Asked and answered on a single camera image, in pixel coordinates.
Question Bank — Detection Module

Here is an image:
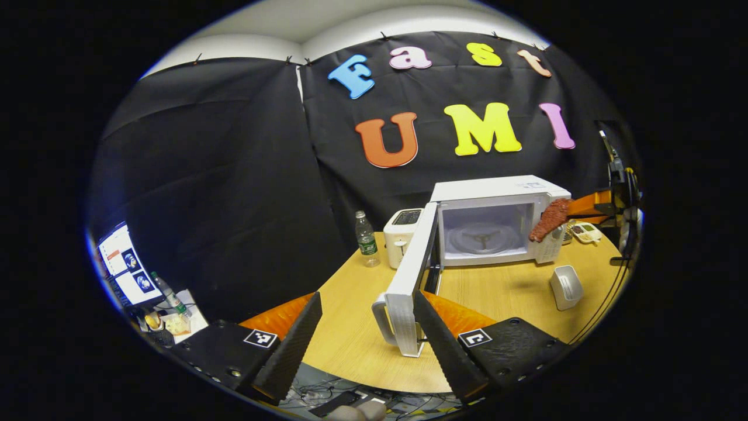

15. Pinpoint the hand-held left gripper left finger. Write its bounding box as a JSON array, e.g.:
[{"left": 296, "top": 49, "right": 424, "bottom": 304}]
[{"left": 169, "top": 291, "right": 323, "bottom": 405}]

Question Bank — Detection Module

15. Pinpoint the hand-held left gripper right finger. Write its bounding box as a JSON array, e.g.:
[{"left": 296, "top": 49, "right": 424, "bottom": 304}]
[{"left": 412, "top": 291, "right": 574, "bottom": 405}]

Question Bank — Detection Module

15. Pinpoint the red meat piece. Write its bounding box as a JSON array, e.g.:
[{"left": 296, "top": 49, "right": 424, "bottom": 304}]
[{"left": 528, "top": 198, "right": 574, "bottom": 244}]

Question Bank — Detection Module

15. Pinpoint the white microwave oven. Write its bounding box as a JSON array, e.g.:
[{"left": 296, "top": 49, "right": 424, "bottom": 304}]
[{"left": 372, "top": 175, "right": 572, "bottom": 358}]

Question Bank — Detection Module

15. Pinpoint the divided tray of grains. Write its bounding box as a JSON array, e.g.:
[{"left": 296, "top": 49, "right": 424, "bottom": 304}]
[{"left": 570, "top": 222, "right": 603, "bottom": 245}]

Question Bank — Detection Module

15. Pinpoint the black power strip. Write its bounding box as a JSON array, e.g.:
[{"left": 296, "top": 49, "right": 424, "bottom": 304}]
[{"left": 308, "top": 390, "right": 364, "bottom": 417}]

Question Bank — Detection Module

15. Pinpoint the white rectangular dish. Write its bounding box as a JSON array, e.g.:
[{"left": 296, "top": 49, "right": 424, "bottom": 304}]
[{"left": 549, "top": 264, "right": 584, "bottom": 311}]

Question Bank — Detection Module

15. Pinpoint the white toaster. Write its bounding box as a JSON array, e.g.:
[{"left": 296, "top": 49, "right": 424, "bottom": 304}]
[{"left": 383, "top": 208, "right": 424, "bottom": 270}]

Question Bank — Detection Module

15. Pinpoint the clear water bottle green label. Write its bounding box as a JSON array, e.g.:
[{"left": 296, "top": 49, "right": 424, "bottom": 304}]
[
  {"left": 150, "top": 271, "right": 189, "bottom": 318},
  {"left": 355, "top": 210, "right": 381, "bottom": 268}
]

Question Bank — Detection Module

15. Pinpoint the black backdrop cloth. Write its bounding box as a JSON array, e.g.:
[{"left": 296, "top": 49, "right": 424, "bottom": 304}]
[{"left": 88, "top": 30, "right": 640, "bottom": 322}]

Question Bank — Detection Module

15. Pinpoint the computer monitor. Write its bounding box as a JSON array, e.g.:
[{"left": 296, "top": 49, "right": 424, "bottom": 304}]
[{"left": 95, "top": 222, "right": 166, "bottom": 309}]

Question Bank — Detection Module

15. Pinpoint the tangle of floor cables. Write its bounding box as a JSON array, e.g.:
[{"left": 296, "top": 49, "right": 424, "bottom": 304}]
[{"left": 279, "top": 363, "right": 471, "bottom": 419}]

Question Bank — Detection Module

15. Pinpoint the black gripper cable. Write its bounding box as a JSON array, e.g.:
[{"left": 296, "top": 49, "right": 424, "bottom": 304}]
[{"left": 567, "top": 256, "right": 636, "bottom": 347}]

